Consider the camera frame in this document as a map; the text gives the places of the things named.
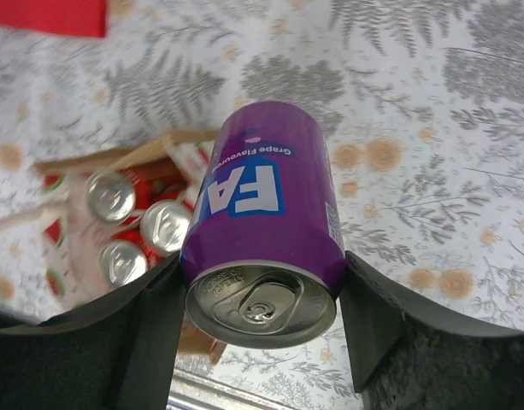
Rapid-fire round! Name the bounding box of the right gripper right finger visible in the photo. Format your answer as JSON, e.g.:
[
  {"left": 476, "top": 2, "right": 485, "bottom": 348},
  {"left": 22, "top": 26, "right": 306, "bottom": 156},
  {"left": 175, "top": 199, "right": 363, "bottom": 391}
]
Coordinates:
[{"left": 339, "top": 252, "right": 524, "bottom": 409}]

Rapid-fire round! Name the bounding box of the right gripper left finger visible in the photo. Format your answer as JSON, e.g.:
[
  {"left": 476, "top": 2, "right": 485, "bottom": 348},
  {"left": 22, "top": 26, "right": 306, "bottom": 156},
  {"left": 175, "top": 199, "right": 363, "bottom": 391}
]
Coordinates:
[{"left": 0, "top": 254, "right": 185, "bottom": 409}]

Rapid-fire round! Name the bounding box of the red cola can front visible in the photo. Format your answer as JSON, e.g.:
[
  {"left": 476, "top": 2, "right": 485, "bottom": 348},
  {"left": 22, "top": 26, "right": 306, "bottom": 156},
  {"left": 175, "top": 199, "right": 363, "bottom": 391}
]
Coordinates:
[{"left": 98, "top": 239, "right": 163, "bottom": 288}]

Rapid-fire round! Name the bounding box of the red cola can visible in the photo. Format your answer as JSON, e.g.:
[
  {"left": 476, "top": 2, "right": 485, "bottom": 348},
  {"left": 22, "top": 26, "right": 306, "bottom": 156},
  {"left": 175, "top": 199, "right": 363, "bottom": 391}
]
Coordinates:
[
  {"left": 85, "top": 170, "right": 160, "bottom": 226},
  {"left": 98, "top": 239, "right": 163, "bottom": 288},
  {"left": 139, "top": 200, "right": 190, "bottom": 256}
]

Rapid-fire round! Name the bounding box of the watermelon canvas tote bag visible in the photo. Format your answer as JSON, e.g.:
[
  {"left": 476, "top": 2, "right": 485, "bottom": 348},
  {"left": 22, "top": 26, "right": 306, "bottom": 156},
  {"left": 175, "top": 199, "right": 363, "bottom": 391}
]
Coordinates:
[{"left": 0, "top": 127, "right": 228, "bottom": 364}]

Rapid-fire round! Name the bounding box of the purple soda can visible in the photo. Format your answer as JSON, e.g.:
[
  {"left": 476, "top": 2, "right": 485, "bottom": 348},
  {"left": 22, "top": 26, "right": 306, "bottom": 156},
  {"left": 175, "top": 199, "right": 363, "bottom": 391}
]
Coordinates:
[{"left": 180, "top": 102, "right": 346, "bottom": 349}]

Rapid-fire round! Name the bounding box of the floral patterned table mat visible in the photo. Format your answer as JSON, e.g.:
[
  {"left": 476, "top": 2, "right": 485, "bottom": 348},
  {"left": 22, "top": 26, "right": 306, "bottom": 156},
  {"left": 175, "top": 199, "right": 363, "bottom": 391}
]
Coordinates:
[{"left": 0, "top": 1, "right": 524, "bottom": 409}]

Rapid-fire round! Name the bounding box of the red folded cloth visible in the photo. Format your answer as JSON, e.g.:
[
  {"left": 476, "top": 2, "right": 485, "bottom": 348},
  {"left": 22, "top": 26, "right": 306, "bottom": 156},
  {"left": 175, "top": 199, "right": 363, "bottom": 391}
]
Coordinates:
[{"left": 0, "top": 0, "right": 107, "bottom": 38}]

